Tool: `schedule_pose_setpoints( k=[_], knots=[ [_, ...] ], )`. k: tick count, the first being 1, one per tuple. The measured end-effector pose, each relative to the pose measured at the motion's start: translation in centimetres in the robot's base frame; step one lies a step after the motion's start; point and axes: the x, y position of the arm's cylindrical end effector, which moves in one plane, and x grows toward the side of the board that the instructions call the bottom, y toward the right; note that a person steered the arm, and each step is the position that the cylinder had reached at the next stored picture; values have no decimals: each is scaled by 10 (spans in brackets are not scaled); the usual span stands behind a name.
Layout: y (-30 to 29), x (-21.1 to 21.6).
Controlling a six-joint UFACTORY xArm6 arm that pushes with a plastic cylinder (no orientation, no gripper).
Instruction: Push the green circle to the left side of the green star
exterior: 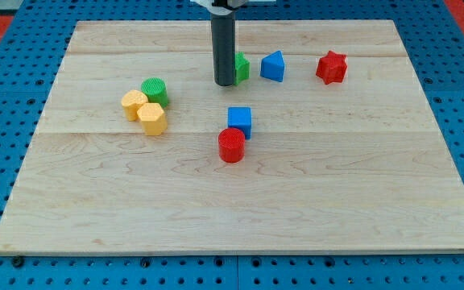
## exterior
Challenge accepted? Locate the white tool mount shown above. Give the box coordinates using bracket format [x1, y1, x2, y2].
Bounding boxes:
[190, 0, 276, 15]

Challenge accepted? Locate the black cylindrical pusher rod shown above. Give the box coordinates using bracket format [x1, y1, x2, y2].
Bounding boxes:
[210, 13, 235, 86]

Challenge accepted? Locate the green star block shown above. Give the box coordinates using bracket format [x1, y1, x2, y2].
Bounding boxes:
[234, 52, 250, 85]

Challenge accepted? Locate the red star block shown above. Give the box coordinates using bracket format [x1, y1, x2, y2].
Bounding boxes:
[315, 51, 348, 85]

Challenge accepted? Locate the blue triangle block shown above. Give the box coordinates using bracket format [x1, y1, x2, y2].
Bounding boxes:
[260, 51, 285, 82]

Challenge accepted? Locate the blue cube block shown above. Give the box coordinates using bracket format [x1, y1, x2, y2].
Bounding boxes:
[227, 107, 252, 139]

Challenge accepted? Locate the green cylinder block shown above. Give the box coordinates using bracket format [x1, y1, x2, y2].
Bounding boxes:
[141, 77, 169, 108]

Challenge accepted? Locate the red cylinder block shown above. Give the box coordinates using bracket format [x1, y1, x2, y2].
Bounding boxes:
[217, 127, 246, 163]

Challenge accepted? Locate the yellow hexagon block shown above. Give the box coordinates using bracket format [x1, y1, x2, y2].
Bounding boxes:
[137, 103, 168, 136]

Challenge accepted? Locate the yellow heart block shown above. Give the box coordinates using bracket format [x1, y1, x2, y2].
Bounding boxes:
[121, 89, 148, 122]

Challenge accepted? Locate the wooden board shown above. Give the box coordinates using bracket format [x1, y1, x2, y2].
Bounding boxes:
[0, 20, 464, 256]

